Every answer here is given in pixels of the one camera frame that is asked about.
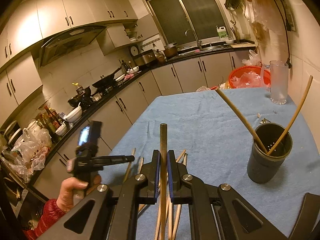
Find wooden cutting board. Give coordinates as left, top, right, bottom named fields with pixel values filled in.
left=230, top=42, right=256, bottom=48

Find black range hood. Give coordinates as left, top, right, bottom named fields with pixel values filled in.
left=39, top=25, right=108, bottom=67

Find white detergent bottle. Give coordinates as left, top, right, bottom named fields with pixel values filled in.
left=216, top=26, right=229, bottom=39

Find kitchen window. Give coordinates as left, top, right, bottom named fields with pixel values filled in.
left=135, top=0, right=234, bottom=45

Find clear hanging plastic bag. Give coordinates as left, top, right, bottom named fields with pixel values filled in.
left=244, top=0, right=278, bottom=34

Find metal box appliance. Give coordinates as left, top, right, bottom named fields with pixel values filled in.
left=134, top=49, right=157, bottom=67

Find lower kitchen cabinets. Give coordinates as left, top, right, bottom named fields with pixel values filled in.
left=32, top=51, right=250, bottom=200

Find person's left hand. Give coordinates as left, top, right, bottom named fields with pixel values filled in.
left=56, top=176, right=102, bottom=215

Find brown wooden chopstick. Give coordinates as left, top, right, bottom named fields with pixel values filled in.
left=159, top=123, right=168, bottom=240
left=267, top=75, right=313, bottom=155
left=215, top=88, right=268, bottom=154

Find yellow cap oil bottle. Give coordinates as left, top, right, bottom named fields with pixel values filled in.
left=72, top=82, right=84, bottom=95

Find crumpled plastic bags heap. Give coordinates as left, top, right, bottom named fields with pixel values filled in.
left=1, top=127, right=53, bottom=183

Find black wok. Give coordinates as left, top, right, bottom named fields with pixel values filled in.
left=92, top=67, right=122, bottom=89

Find black pot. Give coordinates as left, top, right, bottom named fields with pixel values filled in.
left=67, top=95, right=83, bottom=108

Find row of sauce bottles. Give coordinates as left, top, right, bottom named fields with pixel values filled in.
left=35, top=106, right=64, bottom=140

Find brown cooking pot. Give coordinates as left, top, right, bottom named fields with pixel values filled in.
left=163, top=42, right=178, bottom=57

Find black utensil holder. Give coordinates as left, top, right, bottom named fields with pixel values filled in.
left=247, top=122, right=293, bottom=183

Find wall shelf with bowls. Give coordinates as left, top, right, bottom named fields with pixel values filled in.
left=124, top=22, right=139, bottom=43

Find blue table cloth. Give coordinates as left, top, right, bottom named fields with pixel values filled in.
left=105, top=87, right=320, bottom=240

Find white countertop appliance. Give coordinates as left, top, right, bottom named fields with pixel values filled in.
left=4, top=120, right=23, bottom=145

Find upper kitchen cabinets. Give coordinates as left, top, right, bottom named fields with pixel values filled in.
left=0, top=0, right=139, bottom=128

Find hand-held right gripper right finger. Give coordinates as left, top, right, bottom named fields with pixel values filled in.
left=167, top=150, right=290, bottom=240

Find large white bowl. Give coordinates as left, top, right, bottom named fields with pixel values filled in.
left=64, top=106, right=83, bottom=123

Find red plastic basket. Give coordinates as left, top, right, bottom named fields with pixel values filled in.
left=228, top=65, right=272, bottom=88

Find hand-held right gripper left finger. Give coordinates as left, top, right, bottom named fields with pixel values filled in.
left=37, top=150, right=161, bottom=240

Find person's left forearm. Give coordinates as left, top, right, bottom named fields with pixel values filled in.
left=24, top=199, right=67, bottom=240

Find black wall cable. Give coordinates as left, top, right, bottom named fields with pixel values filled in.
left=271, top=0, right=293, bottom=68

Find kitchen cabinets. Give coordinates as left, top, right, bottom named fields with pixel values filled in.
left=32, top=51, right=250, bottom=200
left=0, top=0, right=139, bottom=128

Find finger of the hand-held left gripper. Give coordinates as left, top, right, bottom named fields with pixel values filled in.
left=92, top=155, right=136, bottom=168

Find pile of chopsticks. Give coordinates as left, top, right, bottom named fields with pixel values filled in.
left=122, top=147, right=188, bottom=240

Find metal faucet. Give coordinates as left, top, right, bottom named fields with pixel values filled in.
left=185, top=29, right=202, bottom=50

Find pink plastic bag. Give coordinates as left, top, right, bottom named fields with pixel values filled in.
left=231, top=71, right=269, bottom=88

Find gas stove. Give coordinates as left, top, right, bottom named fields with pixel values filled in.
left=91, top=85, right=113, bottom=98

